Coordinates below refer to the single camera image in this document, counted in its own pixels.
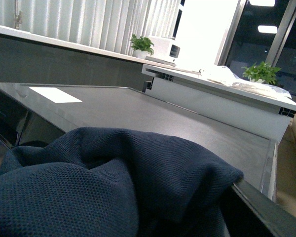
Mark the small potted plant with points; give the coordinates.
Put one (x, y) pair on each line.
(261, 73)
(142, 46)

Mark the dark navy mesh garment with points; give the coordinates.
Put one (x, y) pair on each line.
(107, 182)

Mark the white vertical blinds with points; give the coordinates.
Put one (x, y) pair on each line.
(103, 24)

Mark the grey front-load washing machine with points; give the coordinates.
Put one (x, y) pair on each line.
(42, 113)

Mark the small potted plant left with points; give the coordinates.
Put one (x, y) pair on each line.
(142, 46)

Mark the small potted plant right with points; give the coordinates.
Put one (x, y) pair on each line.
(261, 73)

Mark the clear plastic wrap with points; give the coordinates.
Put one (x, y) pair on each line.
(223, 75)

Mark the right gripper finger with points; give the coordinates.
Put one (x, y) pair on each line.
(249, 213)

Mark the white box appliance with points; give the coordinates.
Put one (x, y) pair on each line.
(166, 51)

